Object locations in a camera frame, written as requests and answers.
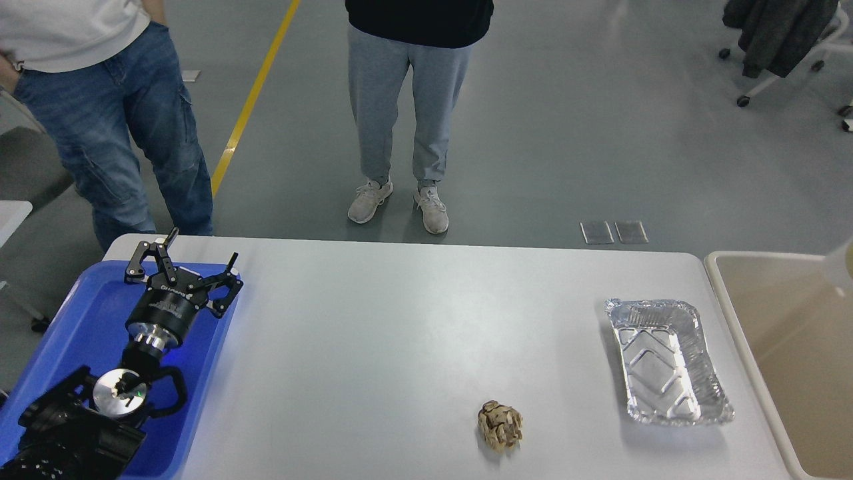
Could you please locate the grey chair left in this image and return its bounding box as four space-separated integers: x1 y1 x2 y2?
1 127 73 211

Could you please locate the clear floor plate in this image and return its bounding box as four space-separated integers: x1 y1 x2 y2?
614 221 649 244
580 221 614 244

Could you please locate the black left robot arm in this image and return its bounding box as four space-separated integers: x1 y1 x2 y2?
2 230 243 479

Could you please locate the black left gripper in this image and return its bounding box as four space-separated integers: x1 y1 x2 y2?
125 227 244 347

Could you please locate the person in grey sweatpants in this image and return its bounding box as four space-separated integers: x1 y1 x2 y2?
345 1 494 235

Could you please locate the right clear floor plate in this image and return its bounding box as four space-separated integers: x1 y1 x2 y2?
614 221 649 244

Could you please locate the crumpled brown paper ball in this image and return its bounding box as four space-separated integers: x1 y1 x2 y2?
477 400 523 455

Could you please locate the beige plastic bin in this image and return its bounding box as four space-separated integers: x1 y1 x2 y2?
704 251 852 479

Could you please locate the white paper cup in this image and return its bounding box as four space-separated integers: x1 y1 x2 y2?
822 237 852 295

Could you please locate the chair with dark jacket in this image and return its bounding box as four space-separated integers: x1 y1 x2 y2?
722 1 851 107

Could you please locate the person in blue jeans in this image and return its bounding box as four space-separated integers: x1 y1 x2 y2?
1 1 213 249

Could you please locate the left clear floor plate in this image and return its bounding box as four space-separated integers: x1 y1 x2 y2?
580 221 614 244

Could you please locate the aluminium foil tray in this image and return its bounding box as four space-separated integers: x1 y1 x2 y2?
605 299 735 427

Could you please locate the blue plastic tray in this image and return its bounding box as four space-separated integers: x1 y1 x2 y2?
1 261 236 479

